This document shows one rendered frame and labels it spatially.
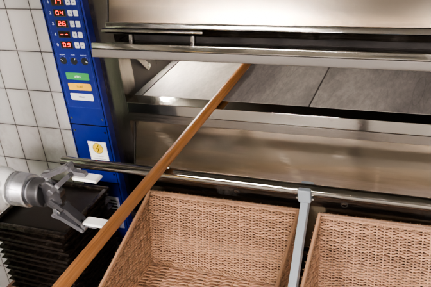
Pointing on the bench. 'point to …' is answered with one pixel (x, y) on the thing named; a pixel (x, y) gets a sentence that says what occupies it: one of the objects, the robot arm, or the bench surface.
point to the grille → (115, 205)
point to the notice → (98, 150)
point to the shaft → (79, 264)
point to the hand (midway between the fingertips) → (100, 202)
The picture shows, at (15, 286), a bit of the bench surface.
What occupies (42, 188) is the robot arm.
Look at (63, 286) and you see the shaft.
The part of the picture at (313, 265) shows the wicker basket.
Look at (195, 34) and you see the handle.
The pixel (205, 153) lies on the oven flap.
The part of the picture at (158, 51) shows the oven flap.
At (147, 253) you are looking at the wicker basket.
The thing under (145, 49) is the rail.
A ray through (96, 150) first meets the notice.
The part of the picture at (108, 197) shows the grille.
